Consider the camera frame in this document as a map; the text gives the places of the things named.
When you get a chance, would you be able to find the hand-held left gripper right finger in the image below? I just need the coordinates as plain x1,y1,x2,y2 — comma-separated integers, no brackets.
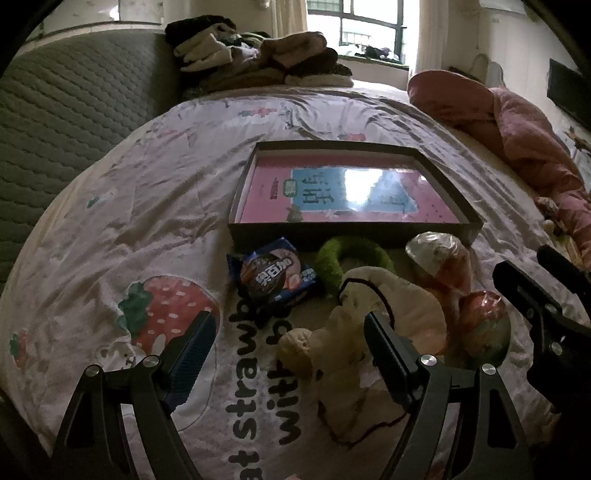
363,311,536,480

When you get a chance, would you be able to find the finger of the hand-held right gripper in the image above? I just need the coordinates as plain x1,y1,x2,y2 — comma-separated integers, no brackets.
536,244,591,301
492,261,591,345

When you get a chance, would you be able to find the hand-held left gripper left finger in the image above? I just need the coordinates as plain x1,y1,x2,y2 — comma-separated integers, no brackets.
51,311,218,480

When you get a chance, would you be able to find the plastic-wrapped orange fruit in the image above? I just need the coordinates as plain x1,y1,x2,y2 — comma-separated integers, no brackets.
455,290,512,365

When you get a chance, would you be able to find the white bag with black cord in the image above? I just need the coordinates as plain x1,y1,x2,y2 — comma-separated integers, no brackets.
307,267,455,448

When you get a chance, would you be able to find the plastic-wrapped fruit with white top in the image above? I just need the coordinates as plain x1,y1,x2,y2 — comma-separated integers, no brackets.
405,232,474,296

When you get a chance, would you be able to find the green fuzzy ring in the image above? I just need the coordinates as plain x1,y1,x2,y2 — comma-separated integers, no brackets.
316,235,395,296

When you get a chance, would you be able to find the blue snack packet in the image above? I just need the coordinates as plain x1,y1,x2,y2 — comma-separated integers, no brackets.
226,237,322,305

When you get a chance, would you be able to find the shallow dark cardboard tray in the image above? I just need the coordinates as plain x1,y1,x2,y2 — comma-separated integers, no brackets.
227,141,484,250

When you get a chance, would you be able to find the colourful toy figure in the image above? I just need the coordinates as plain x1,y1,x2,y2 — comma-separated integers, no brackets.
536,196,573,236

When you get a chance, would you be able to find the pink quilt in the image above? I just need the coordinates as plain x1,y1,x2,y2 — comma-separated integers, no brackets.
406,69,591,273

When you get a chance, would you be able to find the strawberry printed bedsheet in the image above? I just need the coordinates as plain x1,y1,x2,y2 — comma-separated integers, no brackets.
0,85,591,480

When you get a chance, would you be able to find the pink and blue book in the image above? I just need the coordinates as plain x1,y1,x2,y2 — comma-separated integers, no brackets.
238,152,462,224

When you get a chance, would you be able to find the white ornate chair back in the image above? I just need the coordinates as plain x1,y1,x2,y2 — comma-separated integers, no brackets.
462,53,505,86

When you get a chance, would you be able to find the white air conditioner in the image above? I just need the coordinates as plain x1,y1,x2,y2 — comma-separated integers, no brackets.
478,0,527,17

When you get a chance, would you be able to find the grey quilted headboard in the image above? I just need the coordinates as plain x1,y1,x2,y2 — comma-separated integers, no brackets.
0,30,183,282

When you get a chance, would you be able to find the plain cream curtain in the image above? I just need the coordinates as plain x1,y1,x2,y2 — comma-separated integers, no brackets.
413,0,451,75

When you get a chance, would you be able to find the white knitted garment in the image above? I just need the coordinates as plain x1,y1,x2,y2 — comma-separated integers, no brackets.
284,71,354,88

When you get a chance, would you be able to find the beige folded garment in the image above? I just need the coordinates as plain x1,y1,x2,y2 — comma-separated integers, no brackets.
182,65,289,97

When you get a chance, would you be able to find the dark brown garment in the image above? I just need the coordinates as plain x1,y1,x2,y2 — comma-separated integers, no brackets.
286,48,352,78

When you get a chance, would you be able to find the cream garment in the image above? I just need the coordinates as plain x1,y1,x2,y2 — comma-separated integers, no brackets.
174,33,241,72

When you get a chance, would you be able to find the window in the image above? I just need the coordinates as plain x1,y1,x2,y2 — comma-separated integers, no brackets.
307,0,409,63

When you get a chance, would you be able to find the tan fleece garment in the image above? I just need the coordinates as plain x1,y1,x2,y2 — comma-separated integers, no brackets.
261,31,328,68

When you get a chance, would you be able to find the black garment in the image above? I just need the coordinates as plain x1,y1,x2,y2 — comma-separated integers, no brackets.
165,15,236,47

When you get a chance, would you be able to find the cream curtain with tie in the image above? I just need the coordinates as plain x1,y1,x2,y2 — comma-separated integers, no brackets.
265,0,309,35

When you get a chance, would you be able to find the black wall screen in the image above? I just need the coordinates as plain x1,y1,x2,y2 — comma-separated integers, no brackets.
547,58,591,123

